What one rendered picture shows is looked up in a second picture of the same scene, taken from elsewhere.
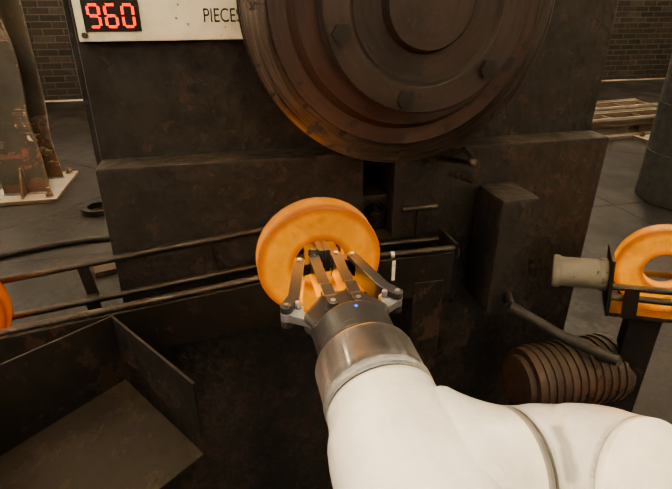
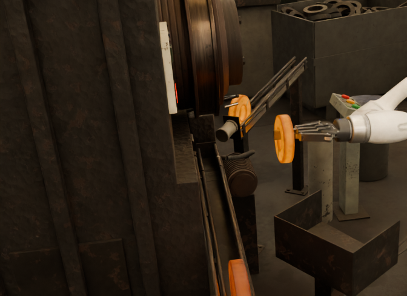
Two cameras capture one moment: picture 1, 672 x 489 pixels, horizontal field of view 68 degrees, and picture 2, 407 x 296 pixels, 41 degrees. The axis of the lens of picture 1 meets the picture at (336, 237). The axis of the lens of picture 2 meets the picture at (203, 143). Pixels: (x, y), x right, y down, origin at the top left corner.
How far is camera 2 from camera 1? 1.76 m
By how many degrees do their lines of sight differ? 72
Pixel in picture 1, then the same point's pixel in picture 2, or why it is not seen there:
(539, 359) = (244, 168)
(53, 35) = not seen: outside the picture
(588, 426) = (372, 106)
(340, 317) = (344, 121)
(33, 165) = not seen: outside the picture
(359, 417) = (382, 118)
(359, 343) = (358, 117)
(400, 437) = (389, 113)
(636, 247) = (237, 108)
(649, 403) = not seen: hidden behind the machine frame
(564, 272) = (229, 132)
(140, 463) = (327, 236)
